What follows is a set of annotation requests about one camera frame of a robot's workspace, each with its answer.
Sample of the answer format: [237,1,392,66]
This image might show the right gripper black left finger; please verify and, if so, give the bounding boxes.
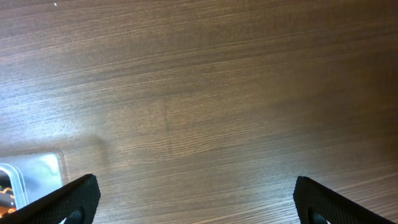
[1,174,101,224]

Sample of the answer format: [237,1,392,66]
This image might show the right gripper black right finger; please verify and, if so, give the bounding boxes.
[293,176,394,224]

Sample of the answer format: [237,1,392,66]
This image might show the orange black pliers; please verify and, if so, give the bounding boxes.
[0,186,17,218]

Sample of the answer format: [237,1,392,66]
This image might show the clear plastic container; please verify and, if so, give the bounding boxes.
[1,152,68,210]

